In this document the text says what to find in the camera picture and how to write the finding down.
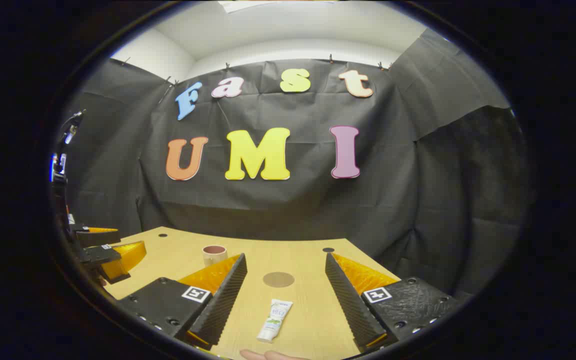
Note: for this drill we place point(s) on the white toothpaste tube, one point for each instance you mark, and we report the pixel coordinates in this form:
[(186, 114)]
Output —
[(274, 322)]

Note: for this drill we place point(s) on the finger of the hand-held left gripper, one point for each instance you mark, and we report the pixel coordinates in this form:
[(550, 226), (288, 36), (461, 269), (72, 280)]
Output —
[(99, 236), (118, 257)]

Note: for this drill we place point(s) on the black backdrop cloth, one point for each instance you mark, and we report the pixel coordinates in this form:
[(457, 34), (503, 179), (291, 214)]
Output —
[(278, 210)]

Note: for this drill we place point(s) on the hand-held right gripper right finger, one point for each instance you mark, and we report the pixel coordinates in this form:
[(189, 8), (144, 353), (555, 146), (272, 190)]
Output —
[(350, 305)]

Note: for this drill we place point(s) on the beige cup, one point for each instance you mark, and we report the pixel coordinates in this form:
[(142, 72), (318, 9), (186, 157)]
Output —
[(214, 257)]

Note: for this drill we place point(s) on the wooden desktop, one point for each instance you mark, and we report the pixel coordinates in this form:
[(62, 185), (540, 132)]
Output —
[(300, 320)]

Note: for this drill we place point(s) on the brown round coaster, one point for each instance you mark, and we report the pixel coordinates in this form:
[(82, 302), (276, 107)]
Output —
[(278, 279)]

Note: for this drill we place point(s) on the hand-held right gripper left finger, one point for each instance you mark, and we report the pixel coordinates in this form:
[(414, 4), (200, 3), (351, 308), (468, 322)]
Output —
[(225, 305)]

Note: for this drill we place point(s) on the blue white sign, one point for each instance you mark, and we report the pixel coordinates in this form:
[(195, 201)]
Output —
[(58, 167)]

